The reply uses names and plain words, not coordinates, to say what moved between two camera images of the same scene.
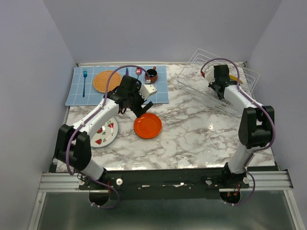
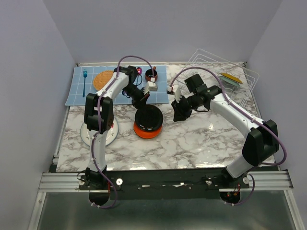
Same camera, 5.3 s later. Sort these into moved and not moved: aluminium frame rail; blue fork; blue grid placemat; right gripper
Moved: right gripper
Not moved: blue fork; aluminium frame rail; blue grid placemat
